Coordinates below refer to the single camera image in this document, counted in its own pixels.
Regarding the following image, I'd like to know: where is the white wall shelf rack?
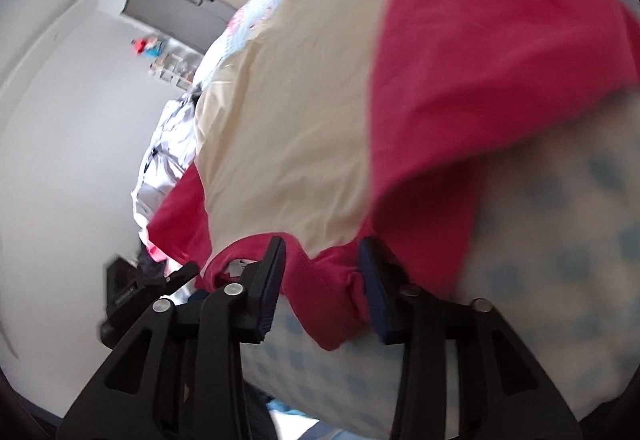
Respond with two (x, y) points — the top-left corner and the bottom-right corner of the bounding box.
(149, 53), (196, 91)

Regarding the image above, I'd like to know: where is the cream and pink shirt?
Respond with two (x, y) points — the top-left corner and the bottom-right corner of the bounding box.
(146, 0), (639, 350)

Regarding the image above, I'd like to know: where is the blue checkered floral bedspread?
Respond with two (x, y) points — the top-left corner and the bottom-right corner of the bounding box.
(196, 0), (639, 439)

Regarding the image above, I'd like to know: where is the red blue plush toy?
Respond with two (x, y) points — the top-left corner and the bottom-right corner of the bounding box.
(131, 36), (166, 57)

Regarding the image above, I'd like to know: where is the white garment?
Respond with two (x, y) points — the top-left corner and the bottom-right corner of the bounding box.
(130, 85), (202, 230)

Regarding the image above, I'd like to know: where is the grey door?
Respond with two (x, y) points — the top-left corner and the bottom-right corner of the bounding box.
(122, 0), (235, 54)

